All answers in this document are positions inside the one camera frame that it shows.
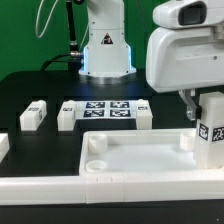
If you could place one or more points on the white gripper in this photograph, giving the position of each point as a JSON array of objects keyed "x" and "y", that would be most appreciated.
[{"x": 184, "y": 59}]

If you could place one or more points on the white left fence piece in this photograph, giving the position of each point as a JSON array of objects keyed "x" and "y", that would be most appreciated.
[{"x": 4, "y": 145}]

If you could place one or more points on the black cable post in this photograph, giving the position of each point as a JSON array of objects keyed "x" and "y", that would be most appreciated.
[{"x": 75, "y": 62}]

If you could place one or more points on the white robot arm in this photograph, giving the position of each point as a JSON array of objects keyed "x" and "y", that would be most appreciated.
[{"x": 108, "y": 56}]

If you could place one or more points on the white desk tabletop tray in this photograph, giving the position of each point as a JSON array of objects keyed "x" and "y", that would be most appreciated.
[{"x": 167, "y": 152}]

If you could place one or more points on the fiducial marker sheet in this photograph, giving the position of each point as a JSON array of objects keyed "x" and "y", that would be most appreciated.
[{"x": 109, "y": 109}]

